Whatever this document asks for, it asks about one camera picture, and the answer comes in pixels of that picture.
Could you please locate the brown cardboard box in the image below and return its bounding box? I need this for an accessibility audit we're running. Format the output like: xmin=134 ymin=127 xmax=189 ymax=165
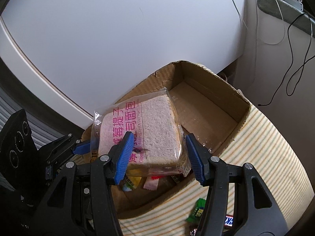
xmin=82 ymin=61 xmax=250 ymax=219

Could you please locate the black cable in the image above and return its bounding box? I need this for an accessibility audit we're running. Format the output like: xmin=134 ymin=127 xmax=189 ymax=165
xmin=257 ymin=11 xmax=315 ymax=108

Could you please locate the Snickers bar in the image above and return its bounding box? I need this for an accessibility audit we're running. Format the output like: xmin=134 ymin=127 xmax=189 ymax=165
xmin=224 ymin=215 xmax=233 ymax=228

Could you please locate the round jelly cup snack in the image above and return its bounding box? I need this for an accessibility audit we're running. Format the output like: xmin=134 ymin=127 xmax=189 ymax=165
xmin=121 ymin=175 xmax=142 ymax=192

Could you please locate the white cable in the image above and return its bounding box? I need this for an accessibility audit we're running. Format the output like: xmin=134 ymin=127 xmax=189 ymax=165
xmin=222 ymin=0 xmax=286 ymax=46

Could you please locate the pink candy packet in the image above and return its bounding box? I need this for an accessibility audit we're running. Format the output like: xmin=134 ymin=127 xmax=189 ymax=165
xmin=143 ymin=177 xmax=159 ymax=191

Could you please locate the grey windowsill mat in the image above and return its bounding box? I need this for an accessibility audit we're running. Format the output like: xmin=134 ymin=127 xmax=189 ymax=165
xmin=257 ymin=0 xmax=314 ymax=37

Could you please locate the packaged sliced bread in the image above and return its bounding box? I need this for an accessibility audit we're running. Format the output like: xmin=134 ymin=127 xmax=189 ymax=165
xmin=90 ymin=88 xmax=191 ymax=177

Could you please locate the green candy packet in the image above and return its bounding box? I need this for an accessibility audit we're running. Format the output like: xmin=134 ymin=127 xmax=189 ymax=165
xmin=186 ymin=198 xmax=206 ymax=223

